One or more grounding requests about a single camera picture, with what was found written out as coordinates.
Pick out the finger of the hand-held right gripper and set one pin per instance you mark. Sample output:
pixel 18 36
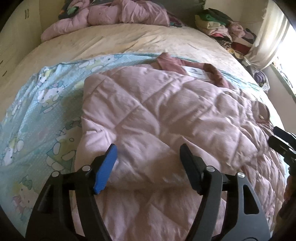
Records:
pixel 282 146
pixel 284 134

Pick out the pile of folded clothes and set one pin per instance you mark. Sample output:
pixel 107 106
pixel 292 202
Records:
pixel 215 25

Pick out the bed with beige sheet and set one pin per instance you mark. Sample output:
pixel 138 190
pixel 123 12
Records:
pixel 138 39

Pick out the pink quilted jacket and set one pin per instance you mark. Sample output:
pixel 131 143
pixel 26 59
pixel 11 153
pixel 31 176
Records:
pixel 161 115

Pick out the striped dark garment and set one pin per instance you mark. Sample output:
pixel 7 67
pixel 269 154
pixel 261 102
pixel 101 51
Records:
pixel 175 20

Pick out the light blue cartoon printed blanket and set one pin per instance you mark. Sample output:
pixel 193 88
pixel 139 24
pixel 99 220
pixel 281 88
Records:
pixel 34 115

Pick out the cream curtain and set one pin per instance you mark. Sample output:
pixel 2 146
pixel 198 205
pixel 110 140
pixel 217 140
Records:
pixel 268 34

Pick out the bag of clothes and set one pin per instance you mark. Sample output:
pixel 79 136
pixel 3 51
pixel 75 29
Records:
pixel 260 76

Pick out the crumpled pink padded coat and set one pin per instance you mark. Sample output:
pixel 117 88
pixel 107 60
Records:
pixel 120 11

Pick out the window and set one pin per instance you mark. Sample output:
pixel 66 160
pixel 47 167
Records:
pixel 290 44

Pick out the cream wardrobe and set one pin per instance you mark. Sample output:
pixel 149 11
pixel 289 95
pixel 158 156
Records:
pixel 18 34

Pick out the dark patterned garment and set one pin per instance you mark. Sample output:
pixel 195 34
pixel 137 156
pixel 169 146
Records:
pixel 69 9

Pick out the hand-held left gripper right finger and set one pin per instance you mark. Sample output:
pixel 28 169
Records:
pixel 192 166

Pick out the person's right forearm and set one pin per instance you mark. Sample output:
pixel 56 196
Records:
pixel 291 192

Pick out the colourful cloth heap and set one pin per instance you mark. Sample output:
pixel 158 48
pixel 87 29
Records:
pixel 284 71

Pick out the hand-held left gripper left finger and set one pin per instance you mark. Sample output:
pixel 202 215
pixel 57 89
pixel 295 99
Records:
pixel 104 171

